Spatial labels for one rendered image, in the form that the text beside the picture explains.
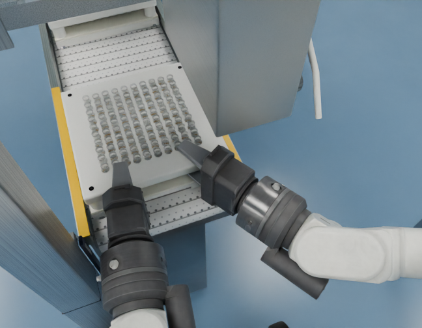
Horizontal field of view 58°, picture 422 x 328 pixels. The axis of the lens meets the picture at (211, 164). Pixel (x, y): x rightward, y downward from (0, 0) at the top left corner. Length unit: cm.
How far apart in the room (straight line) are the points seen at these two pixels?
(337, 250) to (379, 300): 113
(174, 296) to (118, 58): 58
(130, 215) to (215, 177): 13
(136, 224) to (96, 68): 47
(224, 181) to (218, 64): 22
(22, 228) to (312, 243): 34
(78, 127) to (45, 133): 135
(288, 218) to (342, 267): 9
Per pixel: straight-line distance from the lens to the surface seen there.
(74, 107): 74
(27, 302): 167
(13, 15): 32
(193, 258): 121
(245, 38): 38
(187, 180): 66
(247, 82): 43
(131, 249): 52
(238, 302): 152
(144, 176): 62
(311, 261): 53
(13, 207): 39
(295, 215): 54
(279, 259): 58
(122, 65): 91
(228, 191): 56
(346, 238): 52
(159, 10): 99
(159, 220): 66
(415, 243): 55
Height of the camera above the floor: 147
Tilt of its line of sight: 56 degrees down
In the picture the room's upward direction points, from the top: straight up
